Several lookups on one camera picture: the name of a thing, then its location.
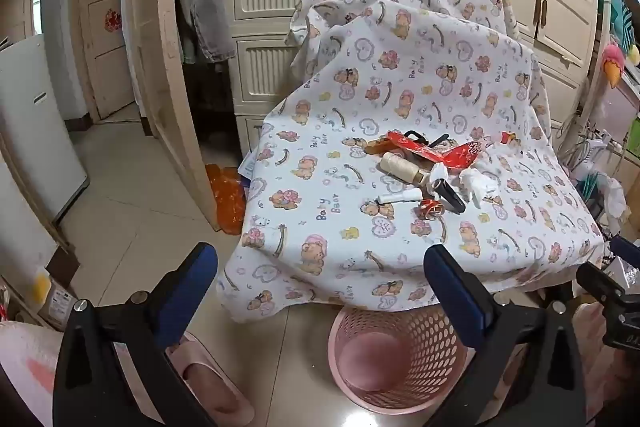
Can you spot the small white tube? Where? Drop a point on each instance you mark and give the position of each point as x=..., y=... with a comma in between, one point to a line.
x=397, y=197

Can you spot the bear printed white cloth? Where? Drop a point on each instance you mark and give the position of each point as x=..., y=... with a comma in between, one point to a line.
x=390, y=77

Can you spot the white plastic bag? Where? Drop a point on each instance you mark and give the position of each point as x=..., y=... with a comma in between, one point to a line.
x=612, y=197

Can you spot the pink plastic basket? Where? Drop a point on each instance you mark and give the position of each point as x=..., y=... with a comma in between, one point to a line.
x=395, y=357

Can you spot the panelled door with red decorations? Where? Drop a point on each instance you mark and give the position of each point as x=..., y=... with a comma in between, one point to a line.
x=107, y=57

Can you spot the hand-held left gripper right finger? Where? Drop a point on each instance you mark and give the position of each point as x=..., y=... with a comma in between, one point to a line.
x=452, y=297

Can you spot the white refrigerator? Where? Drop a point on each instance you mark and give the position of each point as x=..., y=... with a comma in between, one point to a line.
x=35, y=122

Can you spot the cream thread spool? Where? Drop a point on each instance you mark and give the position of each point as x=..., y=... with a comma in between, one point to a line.
x=397, y=164

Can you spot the black cylinder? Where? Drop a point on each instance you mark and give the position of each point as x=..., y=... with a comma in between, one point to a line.
x=450, y=197

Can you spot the large red printed wrapper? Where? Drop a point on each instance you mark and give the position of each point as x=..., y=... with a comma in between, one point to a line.
x=417, y=149

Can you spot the cream wooden door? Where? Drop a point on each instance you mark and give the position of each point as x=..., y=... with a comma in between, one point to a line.
x=165, y=57

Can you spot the black stick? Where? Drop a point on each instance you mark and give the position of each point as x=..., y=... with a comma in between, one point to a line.
x=440, y=140

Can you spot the white tissue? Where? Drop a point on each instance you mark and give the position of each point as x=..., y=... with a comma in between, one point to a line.
x=477, y=187

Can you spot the cardboard box with label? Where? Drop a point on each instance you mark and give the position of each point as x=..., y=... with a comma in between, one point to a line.
x=57, y=299

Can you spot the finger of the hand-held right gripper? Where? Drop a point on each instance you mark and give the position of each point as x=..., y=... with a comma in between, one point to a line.
x=602, y=283
x=626, y=250

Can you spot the pink yellow plush toy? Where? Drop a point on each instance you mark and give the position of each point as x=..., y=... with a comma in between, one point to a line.
x=612, y=64

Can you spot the amber brown bottle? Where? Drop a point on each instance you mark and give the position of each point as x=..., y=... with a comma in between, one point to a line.
x=377, y=146

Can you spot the pink slipper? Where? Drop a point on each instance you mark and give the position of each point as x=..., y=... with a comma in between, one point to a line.
x=215, y=387

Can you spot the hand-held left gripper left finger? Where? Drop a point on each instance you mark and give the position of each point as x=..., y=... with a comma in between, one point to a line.
x=186, y=287

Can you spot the red foil wrapper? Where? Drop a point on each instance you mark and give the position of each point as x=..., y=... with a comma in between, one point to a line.
x=462, y=154

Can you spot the person's left pajama leg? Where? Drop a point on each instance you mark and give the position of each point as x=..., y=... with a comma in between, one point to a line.
x=30, y=372

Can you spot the orange plastic bag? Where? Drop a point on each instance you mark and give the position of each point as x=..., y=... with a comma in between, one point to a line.
x=227, y=199

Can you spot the green box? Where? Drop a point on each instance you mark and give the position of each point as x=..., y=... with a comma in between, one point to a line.
x=634, y=134

